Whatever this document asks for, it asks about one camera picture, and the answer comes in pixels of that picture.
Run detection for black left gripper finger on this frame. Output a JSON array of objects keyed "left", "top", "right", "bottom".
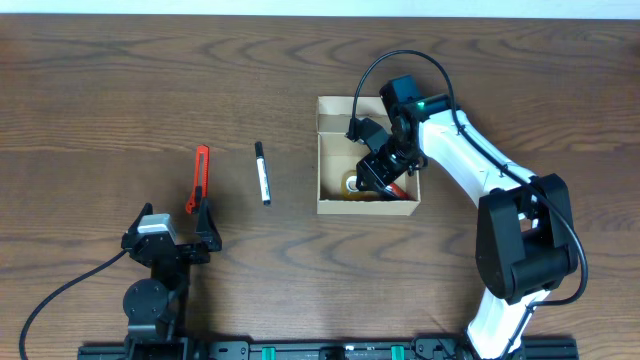
[
  {"left": 195, "top": 198, "right": 222, "bottom": 252},
  {"left": 127, "top": 202, "right": 153, "bottom": 235}
]

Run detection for red black stapler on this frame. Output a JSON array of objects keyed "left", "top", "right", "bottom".
[{"left": 378, "top": 183, "right": 412, "bottom": 201}]

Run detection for yellow tape roll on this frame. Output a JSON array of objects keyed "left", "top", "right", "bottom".
[{"left": 341, "top": 170, "right": 380, "bottom": 201}]

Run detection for cardboard box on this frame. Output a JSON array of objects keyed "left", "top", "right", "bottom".
[{"left": 316, "top": 96, "right": 421, "bottom": 216}]

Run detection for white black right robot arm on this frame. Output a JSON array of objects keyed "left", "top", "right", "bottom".
[{"left": 346, "top": 90, "right": 588, "bottom": 359}]

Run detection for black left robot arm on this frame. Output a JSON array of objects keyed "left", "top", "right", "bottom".
[{"left": 121, "top": 198, "right": 222, "bottom": 342}]

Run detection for red utility knife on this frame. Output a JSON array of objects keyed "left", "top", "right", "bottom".
[{"left": 185, "top": 145, "right": 210, "bottom": 214}]

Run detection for black capped white marker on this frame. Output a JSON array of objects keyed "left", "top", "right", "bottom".
[{"left": 254, "top": 141, "right": 272, "bottom": 206}]

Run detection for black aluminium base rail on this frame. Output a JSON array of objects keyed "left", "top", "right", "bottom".
[{"left": 77, "top": 337, "right": 474, "bottom": 360}]

